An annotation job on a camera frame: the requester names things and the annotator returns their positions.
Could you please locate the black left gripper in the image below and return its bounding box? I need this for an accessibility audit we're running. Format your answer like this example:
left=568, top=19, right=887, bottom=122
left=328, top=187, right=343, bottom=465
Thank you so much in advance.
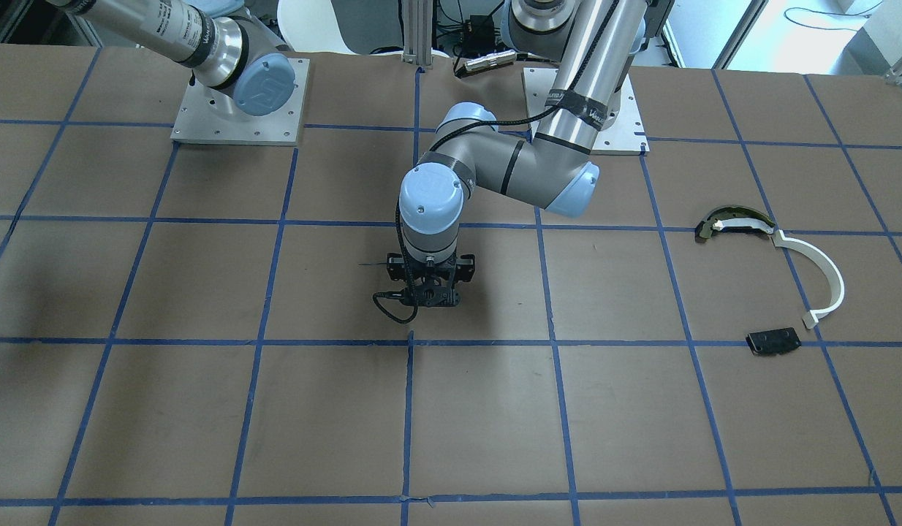
left=387, top=252, right=475, bottom=308

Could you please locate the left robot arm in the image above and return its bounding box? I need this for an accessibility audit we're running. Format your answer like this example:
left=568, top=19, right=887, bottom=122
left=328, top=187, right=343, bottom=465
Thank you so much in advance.
left=372, top=1, right=651, bottom=309

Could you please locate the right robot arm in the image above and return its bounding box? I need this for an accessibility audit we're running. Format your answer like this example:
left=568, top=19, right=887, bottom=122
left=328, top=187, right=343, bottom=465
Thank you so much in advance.
left=51, top=1, right=296, bottom=116

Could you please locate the white plastic chair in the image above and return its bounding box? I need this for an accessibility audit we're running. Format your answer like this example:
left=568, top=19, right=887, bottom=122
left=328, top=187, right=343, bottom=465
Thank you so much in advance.
left=276, top=1, right=402, bottom=56

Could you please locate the dark green brake shoe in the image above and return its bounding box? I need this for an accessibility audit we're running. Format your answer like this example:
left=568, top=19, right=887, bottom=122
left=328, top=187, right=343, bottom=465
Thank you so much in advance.
left=694, top=205, right=776, bottom=243

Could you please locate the black flat plastic part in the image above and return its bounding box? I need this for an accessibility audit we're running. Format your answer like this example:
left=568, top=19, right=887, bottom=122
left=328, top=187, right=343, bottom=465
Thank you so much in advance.
left=745, top=327, right=801, bottom=357

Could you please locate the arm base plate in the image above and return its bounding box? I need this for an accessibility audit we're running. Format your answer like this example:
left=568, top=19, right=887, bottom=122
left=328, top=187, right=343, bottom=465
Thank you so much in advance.
left=170, top=58, right=311, bottom=147
left=521, top=67, right=649, bottom=156

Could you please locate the aluminium frame post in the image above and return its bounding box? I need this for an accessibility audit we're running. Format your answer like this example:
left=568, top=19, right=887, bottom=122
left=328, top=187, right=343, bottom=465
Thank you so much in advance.
left=400, top=0, right=434, bottom=70

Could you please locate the white curved plastic bracket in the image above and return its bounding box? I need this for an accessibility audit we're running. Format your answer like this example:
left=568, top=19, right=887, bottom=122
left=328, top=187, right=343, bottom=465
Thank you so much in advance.
left=771, top=229, right=846, bottom=329

